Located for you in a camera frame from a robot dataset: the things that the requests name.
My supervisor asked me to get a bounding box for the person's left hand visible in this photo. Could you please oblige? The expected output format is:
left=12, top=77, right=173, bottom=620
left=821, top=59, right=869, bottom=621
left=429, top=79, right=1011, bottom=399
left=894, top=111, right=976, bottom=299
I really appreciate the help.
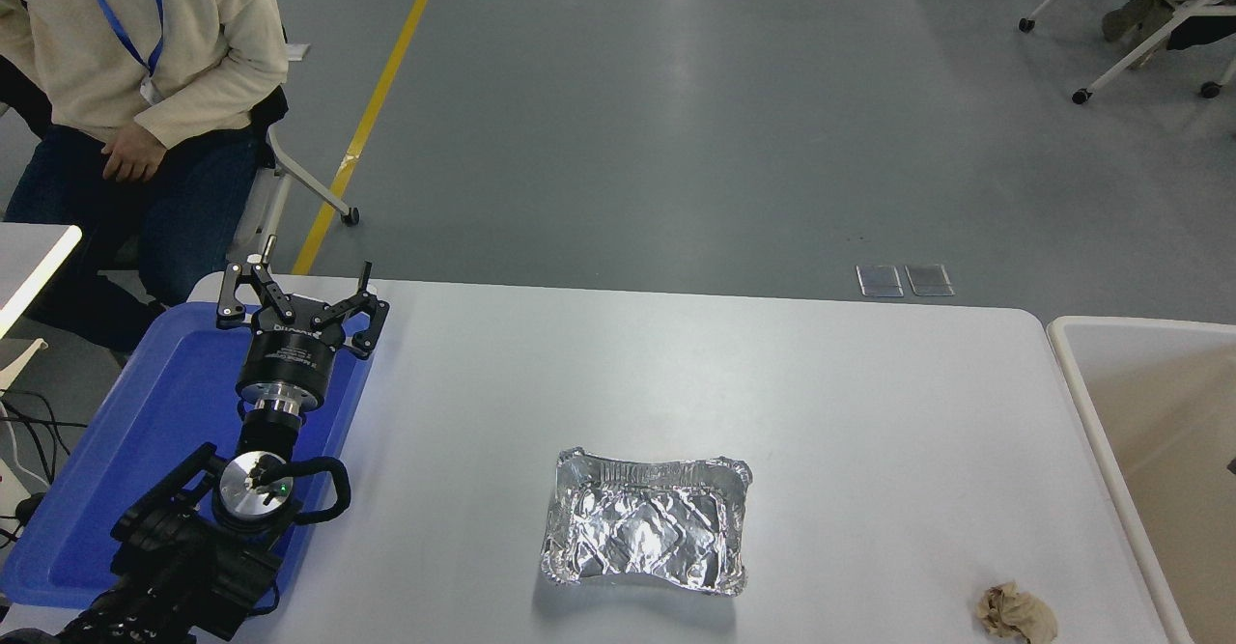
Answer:
left=100, top=126, right=168, bottom=184

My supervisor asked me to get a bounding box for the white wheeled office chair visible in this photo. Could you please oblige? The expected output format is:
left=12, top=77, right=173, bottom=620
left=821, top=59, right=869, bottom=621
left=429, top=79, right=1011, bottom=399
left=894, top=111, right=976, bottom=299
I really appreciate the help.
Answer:
left=1019, top=0, right=1236, bottom=105

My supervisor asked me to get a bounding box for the person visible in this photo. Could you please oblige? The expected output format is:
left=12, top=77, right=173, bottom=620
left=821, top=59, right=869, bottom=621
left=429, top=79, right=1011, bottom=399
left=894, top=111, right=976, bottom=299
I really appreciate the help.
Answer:
left=0, top=0, right=291, bottom=353
left=1101, top=0, right=1236, bottom=52

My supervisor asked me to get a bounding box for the black cable bundle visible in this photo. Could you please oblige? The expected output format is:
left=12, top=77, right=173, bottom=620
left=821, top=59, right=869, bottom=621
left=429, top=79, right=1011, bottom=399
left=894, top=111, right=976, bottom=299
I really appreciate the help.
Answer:
left=0, top=388, right=90, bottom=548

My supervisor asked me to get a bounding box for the grey chair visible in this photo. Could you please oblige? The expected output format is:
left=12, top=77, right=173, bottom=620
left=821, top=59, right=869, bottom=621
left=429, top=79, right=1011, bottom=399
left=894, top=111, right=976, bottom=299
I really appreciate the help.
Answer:
left=227, top=84, right=360, bottom=268

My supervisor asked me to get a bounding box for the crinkled foil tray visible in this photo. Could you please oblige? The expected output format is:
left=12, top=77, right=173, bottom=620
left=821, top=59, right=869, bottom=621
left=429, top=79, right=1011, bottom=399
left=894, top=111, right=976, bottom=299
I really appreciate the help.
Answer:
left=541, top=447, right=754, bottom=597

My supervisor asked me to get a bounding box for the blue plastic tray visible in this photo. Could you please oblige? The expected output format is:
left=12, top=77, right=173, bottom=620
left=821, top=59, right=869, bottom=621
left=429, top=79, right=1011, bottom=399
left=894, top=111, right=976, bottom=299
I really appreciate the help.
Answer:
left=0, top=301, right=378, bottom=611

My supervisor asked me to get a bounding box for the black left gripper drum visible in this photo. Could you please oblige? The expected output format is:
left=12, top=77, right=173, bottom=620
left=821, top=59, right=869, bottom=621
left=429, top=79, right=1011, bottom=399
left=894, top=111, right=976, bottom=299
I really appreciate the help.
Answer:
left=238, top=298, right=347, bottom=399

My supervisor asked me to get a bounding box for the white side table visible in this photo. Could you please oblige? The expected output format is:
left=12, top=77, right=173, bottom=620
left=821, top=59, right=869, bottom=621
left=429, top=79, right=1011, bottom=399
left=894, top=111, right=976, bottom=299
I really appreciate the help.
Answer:
left=0, top=222, right=83, bottom=336

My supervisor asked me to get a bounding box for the blue lanyard badge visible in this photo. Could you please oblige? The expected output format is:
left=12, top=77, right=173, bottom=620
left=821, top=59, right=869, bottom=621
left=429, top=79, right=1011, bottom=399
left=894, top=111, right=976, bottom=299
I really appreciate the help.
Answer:
left=68, top=0, right=165, bottom=105

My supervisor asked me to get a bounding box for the large pale bin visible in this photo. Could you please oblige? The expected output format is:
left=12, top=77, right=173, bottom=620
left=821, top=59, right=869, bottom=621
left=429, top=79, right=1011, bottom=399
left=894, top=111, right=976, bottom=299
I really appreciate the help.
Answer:
left=1048, top=316, right=1236, bottom=644

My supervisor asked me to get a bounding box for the crumpled tan paper ball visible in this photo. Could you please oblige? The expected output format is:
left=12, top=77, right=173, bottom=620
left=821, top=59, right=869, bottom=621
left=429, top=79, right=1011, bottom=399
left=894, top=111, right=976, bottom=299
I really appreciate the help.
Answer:
left=975, top=581, right=1060, bottom=644

